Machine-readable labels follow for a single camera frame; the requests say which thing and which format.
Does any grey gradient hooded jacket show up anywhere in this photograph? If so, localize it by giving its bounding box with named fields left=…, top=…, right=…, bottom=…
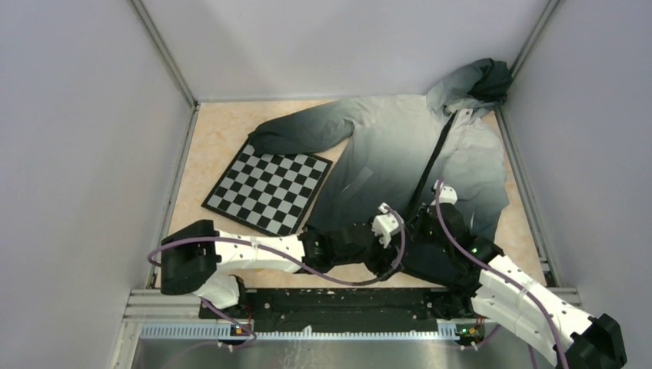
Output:
left=249, top=58, right=513, bottom=240

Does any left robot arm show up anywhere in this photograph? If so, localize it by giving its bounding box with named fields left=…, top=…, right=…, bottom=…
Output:
left=148, top=214, right=407, bottom=318

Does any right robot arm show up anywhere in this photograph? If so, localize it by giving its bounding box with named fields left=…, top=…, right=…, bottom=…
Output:
left=401, top=203, right=627, bottom=368

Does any black white checkerboard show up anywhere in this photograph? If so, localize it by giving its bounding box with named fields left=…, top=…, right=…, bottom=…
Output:
left=201, top=140, right=333, bottom=236

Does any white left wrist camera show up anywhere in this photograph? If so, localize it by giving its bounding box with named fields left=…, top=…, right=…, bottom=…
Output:
left=371, top=202, right=404, bottom=249

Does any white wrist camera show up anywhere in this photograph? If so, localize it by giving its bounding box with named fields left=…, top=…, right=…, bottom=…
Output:
left=371, top=202, right=404, bottom=249
left=436, top=185, right=458, bottom=205

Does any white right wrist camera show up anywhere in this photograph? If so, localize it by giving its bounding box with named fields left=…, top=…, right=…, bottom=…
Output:
left=436, top=185, right=458, bottom=205

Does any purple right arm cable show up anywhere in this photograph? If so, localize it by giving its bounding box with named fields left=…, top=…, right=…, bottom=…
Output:
left=435, top=179, right=571, bottom=369

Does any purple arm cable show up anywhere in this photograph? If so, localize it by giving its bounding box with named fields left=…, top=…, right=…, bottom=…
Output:
left=435, top=179, right=571, bottom=369
left=148, top=203, right=407, bottom=352

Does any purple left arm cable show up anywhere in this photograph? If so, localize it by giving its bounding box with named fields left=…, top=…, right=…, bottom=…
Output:
left=148, top=203, right=407, bottom=352

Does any grey cable duct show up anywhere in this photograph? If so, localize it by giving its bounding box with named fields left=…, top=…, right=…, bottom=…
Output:
left=140, top=323, right=460, bottom=341

